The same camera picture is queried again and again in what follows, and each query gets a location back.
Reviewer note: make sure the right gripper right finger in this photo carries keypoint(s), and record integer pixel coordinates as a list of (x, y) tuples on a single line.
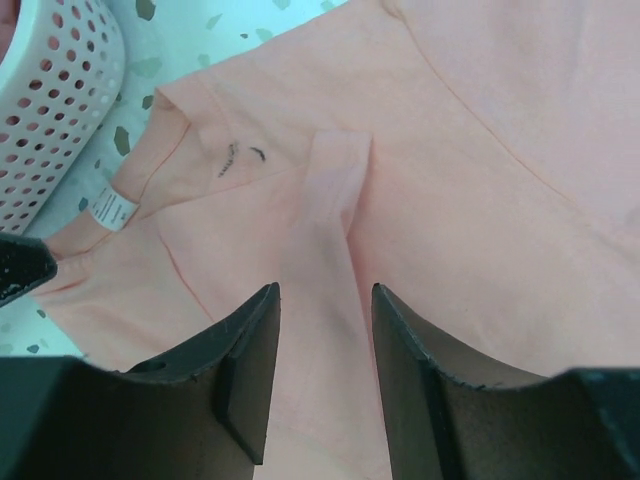
[(452, 412)]

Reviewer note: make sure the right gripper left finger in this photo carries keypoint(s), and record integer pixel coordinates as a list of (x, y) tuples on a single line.
[(205, 403)]

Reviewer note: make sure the white plastic laundry basket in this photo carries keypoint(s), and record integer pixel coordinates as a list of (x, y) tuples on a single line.
[(59, 77)]

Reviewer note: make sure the salmon pink t-shirt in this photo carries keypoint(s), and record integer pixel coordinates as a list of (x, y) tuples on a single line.
[(480, 158)]

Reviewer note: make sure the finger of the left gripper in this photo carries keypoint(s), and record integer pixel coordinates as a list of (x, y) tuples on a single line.
[(25, 264)]

